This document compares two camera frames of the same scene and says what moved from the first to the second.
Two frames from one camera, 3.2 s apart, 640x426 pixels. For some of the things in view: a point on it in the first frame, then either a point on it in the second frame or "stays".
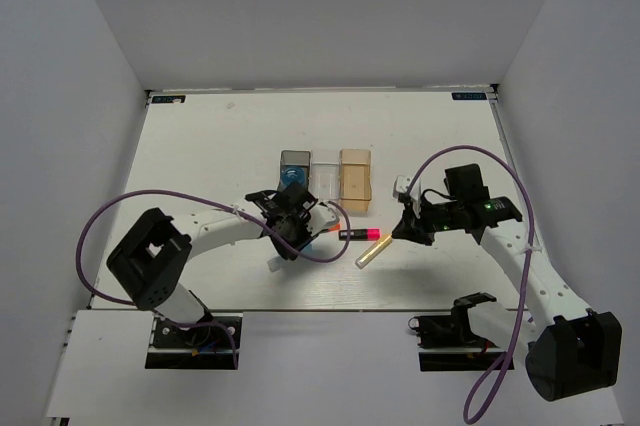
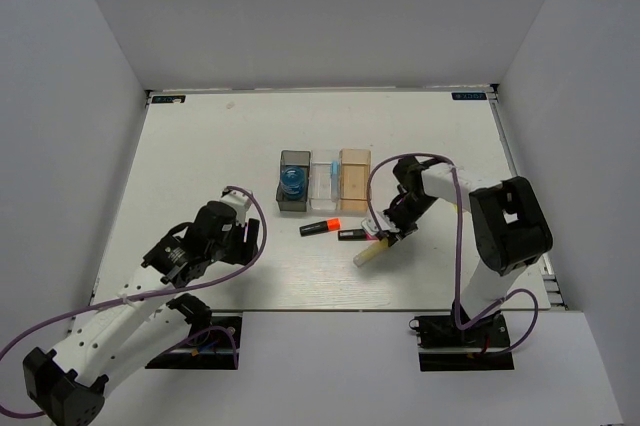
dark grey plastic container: [296, 158] stays
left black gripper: [309, 230] → [243, 247]
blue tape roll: [292, 173] stays
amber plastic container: [355, 179] stays
